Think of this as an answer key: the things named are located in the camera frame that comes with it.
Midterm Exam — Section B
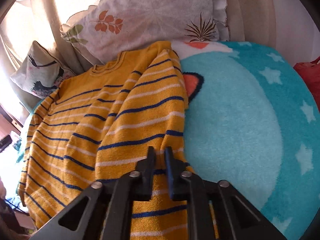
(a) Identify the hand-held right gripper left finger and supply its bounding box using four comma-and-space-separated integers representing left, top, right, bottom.
30, 146, 157, 240

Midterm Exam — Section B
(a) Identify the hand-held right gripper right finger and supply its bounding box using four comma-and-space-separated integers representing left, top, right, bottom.
165, 147, 288, 240

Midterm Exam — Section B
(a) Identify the leaf print pillow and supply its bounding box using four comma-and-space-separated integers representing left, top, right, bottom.
60, 0, 231, 64

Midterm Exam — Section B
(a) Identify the teal cartoon printed blanket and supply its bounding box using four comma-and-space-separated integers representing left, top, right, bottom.
15, 41, 320, 240

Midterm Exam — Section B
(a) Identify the red cloth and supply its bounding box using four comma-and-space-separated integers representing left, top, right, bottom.
293, 57, 320, 103

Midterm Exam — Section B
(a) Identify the dancer print cushion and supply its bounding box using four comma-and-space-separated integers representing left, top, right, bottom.
10, 41, 77, 99

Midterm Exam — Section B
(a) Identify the yellow striped knit sweater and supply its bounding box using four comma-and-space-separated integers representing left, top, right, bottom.
17, 41, 218, 240

